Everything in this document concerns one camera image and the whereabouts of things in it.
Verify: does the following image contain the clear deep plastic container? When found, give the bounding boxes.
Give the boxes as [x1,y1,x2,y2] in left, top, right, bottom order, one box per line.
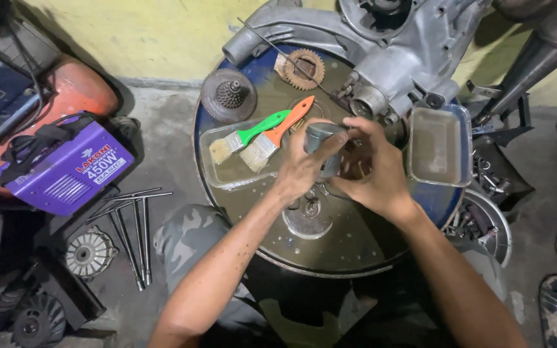
[406,103,474,188]

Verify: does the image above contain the black metal stand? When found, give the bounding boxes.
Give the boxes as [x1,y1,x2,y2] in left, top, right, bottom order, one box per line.
[466,80,534,148]

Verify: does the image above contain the grey aluminium engine casing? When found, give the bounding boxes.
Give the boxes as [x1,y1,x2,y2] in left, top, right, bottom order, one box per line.
[221,0,494,125]

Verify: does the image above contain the purple welding machine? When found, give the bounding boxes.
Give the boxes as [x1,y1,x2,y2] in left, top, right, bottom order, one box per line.
[0,112,135,217]

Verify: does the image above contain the person's camouflage trousers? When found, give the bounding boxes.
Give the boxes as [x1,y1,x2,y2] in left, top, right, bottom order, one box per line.
[153,204,279,334]

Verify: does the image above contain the round tray of small parts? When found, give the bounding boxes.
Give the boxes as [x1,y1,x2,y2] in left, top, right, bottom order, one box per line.
[444,188,513,269]

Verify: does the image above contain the clear shallow plastic tray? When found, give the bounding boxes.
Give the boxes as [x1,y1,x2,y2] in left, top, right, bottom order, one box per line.
[199,118,293,190]

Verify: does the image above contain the orange handled paint brush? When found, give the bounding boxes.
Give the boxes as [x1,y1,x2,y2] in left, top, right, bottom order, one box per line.
[239,95,316,174]

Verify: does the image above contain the orange air compressor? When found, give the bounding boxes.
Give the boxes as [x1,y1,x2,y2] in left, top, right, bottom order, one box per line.
[0,19,120,194]

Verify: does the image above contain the black tray of bolts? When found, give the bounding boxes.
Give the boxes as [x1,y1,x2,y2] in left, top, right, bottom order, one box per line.
[469,136,535,213]

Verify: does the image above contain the rusty toothed gear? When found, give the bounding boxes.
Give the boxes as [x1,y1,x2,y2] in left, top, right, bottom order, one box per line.
[274,48,326,92]

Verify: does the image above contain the metal t-handle wrench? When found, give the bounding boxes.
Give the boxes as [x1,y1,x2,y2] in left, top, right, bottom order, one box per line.
[101,191,174,286]
[86,203,146,292]
[99,187,163,283]

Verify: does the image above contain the person's left hand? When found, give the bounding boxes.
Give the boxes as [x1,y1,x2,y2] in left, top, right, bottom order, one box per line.
[275,118,350,203]

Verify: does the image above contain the metal exhaust pipe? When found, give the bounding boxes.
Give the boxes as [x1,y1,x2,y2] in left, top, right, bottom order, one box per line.
[472,0,557,127]

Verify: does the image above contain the grey metal piston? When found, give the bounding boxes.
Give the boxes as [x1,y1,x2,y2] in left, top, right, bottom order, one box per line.
[304,122,349,179]

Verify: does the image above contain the dark clutch gear assembly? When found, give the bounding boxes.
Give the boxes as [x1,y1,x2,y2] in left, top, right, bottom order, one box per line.
[200,68,258,123]

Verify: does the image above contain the thin metal rod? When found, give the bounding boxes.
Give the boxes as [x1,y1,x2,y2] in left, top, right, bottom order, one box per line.
[237,17,353,113]

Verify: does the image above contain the silver finned flywheel fan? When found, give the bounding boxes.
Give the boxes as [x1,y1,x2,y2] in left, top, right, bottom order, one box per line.
[64,225,120,283]

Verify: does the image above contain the dark finned flywheel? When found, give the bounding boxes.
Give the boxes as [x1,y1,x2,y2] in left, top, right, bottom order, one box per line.
[12,293,67,348]

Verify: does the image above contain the person's right hand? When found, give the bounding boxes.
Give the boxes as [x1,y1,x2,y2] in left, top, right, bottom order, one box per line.
[328,116,413,219]

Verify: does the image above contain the blue oil drum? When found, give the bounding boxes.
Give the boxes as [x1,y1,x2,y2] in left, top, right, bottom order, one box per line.
[192,44,468,348]

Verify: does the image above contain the green handled paint brush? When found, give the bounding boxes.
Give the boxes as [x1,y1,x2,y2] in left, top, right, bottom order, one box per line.
[209,110,292,165]

